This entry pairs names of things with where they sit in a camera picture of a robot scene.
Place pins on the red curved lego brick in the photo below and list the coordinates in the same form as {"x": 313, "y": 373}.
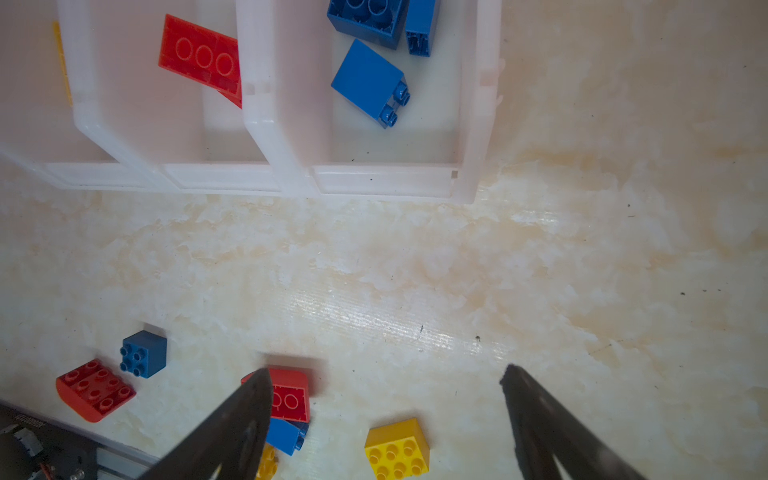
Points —
{"x": 93, "y": 391}

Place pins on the yellow square lego brick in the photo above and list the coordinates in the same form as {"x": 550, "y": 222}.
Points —
{"x": 398, "y": 451}

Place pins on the small blue lego brick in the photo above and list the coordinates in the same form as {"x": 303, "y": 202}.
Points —
{"x": 143, "y": 354}

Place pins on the blue lego brick under red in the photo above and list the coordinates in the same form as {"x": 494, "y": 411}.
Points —
{"x": 286, "y": 436}

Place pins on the yellow oval lego piece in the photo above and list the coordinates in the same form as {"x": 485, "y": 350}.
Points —
{"x": 268, "y": 465}

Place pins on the white three-compartment plastic bin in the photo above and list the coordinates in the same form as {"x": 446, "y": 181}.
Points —
{"x": 85, "y": 103}

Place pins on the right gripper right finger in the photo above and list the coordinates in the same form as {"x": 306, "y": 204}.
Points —
{"x": 548, "y": 438}

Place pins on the blue sloped lego brick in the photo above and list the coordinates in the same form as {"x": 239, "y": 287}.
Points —
{"x": 372, "y": 84}

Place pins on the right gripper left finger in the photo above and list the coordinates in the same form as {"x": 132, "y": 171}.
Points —
{"x": 229, "y": 443}

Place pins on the aluminium front rail frame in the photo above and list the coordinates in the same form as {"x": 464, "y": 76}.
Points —
{"x": 34, "y": 447}

